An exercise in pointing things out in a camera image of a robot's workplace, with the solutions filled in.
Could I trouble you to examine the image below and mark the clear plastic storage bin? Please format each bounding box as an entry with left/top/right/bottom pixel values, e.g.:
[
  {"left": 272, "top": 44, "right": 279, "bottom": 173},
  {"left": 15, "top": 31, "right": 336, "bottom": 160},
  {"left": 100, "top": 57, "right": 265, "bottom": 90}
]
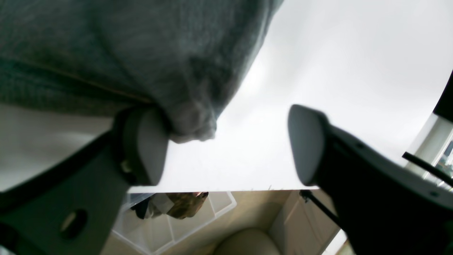
[{"left": 111, "top": 192, "right": 237, "bottom": 255}]

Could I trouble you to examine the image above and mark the beige round seat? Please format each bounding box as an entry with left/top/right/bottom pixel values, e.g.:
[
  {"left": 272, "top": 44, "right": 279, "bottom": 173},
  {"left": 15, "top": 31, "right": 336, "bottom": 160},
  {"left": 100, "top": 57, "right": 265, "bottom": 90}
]
[{"left": 212, "top": 228, "right": 282, "bottom": 255}]

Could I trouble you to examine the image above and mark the grey t-shirt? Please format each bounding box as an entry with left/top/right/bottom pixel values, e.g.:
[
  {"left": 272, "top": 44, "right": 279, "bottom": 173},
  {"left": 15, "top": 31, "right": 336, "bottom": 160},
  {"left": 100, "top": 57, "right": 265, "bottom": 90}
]
[{"left": 0, "top": 0, "right": 282, "bottom": 143}]

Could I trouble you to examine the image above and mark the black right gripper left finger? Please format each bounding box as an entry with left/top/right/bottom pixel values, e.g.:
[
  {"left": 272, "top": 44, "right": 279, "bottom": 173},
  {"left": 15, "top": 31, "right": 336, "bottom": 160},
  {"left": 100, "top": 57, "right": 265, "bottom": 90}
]
[{"left": 1, "top": 107, "right": 170, "bottom": 255}]

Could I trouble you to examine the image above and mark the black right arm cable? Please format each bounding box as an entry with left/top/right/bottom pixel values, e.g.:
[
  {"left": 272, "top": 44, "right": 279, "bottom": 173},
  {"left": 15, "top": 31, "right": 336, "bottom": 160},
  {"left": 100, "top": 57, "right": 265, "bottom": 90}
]
[{"left": 402, "top": 152, "right": 453, "bottom": 187}]

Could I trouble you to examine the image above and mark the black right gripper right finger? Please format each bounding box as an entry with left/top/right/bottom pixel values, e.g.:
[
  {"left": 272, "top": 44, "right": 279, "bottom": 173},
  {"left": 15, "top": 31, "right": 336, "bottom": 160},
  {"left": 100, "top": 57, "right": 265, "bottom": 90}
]
[{"left": 288, "top": 105, "right": 453, "bottom": 255}]

